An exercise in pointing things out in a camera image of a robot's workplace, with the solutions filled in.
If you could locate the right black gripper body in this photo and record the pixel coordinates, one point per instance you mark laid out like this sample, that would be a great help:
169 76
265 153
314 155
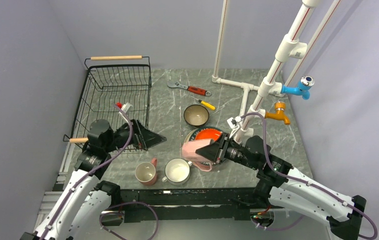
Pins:
222 152

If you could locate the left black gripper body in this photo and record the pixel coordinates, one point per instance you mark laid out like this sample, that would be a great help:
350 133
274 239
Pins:
137 140

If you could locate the salmon pink mug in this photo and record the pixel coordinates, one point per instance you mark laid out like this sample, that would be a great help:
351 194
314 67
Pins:
146 172

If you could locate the white enamel cup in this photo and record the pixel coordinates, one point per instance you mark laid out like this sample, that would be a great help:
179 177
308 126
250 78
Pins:
177 171

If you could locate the black wire dish rack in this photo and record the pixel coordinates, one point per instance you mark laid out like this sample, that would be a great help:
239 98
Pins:
112 80

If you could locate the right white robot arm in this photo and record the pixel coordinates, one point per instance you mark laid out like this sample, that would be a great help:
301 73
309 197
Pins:
283 185

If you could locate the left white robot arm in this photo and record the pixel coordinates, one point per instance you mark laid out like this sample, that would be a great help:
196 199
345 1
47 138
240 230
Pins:
86 195

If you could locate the orange bowl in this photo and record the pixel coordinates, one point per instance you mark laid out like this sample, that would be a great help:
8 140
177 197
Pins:
208 133

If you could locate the beige pink plate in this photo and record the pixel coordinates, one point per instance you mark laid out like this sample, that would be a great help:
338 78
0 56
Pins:
203 166

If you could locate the dark brown bowl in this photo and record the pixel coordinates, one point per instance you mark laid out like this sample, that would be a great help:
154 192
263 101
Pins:
196 115

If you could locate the orange faucet tap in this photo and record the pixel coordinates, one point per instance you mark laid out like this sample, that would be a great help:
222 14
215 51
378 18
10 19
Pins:
279 113

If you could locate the blue faucet tap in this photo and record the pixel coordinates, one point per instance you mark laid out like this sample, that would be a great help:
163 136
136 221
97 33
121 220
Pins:
302 89

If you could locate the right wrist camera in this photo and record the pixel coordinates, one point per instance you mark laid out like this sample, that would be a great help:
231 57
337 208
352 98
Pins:
234 122

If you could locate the yellow handled screwdriver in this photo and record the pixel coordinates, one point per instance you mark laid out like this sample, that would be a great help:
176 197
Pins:
205 104

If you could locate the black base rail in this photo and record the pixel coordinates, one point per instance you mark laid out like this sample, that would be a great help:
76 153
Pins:
185 204

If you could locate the red handled adjustable wrench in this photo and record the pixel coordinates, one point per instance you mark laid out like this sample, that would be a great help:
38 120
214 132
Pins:
192 89

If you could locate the white pvc pipe frame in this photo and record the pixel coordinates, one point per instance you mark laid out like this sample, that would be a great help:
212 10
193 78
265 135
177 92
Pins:
280 48

